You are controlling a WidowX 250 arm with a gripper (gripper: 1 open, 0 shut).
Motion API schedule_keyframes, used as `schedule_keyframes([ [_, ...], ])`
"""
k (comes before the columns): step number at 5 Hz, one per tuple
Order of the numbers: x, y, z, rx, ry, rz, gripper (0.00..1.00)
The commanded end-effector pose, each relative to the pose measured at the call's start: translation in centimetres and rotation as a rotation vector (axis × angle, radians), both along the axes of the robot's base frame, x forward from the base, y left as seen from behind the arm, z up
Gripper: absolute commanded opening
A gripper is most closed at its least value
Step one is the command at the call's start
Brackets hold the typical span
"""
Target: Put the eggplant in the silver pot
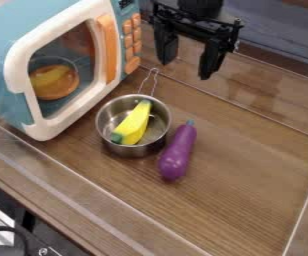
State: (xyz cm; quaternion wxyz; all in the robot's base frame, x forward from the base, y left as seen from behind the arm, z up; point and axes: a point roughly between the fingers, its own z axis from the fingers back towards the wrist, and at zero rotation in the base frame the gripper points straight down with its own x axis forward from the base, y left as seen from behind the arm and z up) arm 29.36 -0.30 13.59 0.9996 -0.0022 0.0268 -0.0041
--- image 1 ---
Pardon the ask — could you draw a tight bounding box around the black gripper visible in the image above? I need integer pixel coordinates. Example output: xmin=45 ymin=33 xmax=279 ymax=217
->
xmin=152 ymin=0 xmax=244 ymax=80

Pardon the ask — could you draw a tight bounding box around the purple toy eggplant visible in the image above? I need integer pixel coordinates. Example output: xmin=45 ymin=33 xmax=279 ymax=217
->
xmin=158 ymin=120 xmax=197 ymax=181

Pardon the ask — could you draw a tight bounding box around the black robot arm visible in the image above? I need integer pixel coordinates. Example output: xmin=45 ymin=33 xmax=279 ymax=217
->
xmin=150 ymin=0 xmax=244 ymax=80

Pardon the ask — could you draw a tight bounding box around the silver metal pot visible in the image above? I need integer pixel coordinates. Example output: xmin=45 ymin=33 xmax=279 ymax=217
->
xmin=96 ymin=68 xmax=172 ymax=158

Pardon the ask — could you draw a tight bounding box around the yellow green sponge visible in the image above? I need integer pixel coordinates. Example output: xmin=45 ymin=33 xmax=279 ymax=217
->
xmin=110 ymin=100 xmax=152 ymax=145

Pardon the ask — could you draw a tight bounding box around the blue toy microwave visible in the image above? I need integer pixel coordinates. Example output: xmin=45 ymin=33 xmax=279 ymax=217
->
xmin=0 ymin=0 xmax=141 ymax=141

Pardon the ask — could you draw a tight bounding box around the orange plate in microwave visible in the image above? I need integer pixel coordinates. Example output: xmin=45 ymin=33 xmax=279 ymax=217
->
xmin=30 ymin=64 xmax=80 ymax=100

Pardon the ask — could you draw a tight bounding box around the black cable lower left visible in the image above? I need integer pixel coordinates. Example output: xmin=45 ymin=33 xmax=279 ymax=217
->
xmin=0 ymin=225 xmax=30 ymax=256

